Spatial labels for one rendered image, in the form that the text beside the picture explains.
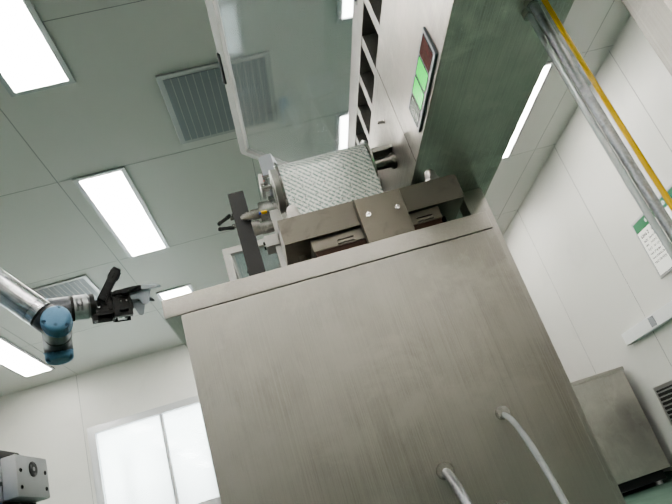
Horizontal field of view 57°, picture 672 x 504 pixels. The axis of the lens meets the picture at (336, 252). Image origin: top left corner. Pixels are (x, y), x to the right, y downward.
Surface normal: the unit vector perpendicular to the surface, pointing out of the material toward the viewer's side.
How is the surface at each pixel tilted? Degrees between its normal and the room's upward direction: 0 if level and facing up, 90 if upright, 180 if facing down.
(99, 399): 90
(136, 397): 90
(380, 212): 90
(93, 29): 180
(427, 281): 90
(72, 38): 180
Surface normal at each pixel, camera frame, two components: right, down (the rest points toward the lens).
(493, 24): 0.29, 0.87
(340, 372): 0.00, -0.41
